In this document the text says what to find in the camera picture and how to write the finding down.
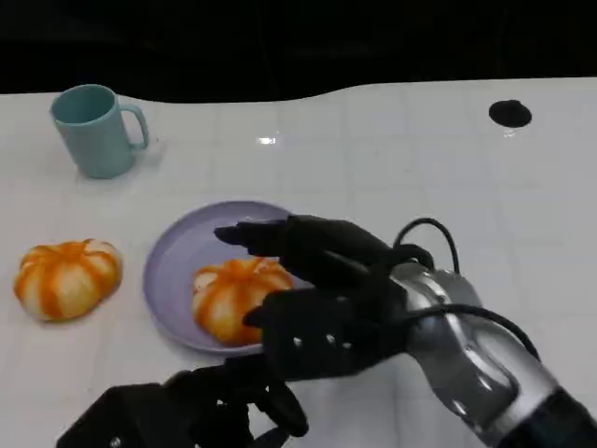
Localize black round table grommet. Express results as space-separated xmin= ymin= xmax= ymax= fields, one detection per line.
xmin=488 ymin=99 xmax=533 ymax=127

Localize black backdrop cloth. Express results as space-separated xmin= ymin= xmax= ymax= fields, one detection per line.
xmin=0 ymin=0 xmax=597 ymax=105

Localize lilac plate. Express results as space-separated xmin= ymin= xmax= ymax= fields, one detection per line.
xmin=143 ymin=200 xmax=318 ymax=358

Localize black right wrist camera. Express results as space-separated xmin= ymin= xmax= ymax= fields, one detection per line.
xmin=260 ymin=288 xmax=411 ymax=380

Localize pale green mug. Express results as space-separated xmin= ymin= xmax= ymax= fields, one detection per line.
xmin=49 ymin=83 xmax=150 ymax=180

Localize orange and white bread roll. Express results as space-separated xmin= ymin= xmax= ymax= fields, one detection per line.
xmin=12 ymin=238 xmax=124 ymax=323
xmin=191 ymin=257 xmax=296 ymax=347

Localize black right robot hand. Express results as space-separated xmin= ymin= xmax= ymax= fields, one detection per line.
xmin=213 ymin=214 xmax=410 ymax=329

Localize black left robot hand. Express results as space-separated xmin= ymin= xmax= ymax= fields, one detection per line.
xmin=55 ymin=353 xmax=310 ymax=448

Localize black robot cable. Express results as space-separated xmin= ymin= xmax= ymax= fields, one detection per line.
xmin=405 ymin=302 xmax=542 ymax=363
xmin=393 ymin=217 xmax=462 ymax=274

